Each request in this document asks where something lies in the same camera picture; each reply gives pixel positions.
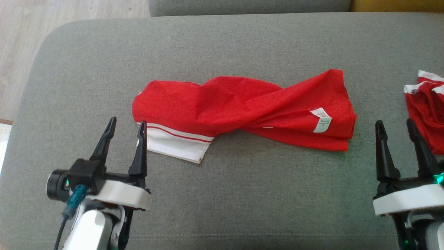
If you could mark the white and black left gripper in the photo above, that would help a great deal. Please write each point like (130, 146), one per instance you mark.
(125, 194)

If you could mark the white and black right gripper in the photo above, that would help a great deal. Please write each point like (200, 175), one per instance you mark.
(409, 201)

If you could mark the red shorts with white stripes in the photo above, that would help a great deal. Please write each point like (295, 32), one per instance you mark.
(426, 111)

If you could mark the red jersey with black print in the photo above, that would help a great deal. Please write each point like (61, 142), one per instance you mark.
(242, 104)

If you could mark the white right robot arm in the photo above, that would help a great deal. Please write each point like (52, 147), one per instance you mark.
(433, 236)

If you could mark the white laundry basket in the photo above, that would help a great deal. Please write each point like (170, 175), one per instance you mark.
(4, 139)

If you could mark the wide grey sofa seat cushion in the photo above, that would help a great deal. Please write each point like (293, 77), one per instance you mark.
(242, 194)

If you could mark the large yellow sofa backrest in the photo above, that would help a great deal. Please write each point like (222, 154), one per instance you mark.
(399, 4)

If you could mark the long grey sofa seat cushion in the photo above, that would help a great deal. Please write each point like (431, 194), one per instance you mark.
(242, 6)

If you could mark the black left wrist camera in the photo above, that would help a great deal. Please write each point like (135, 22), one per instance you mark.
(85, 172)

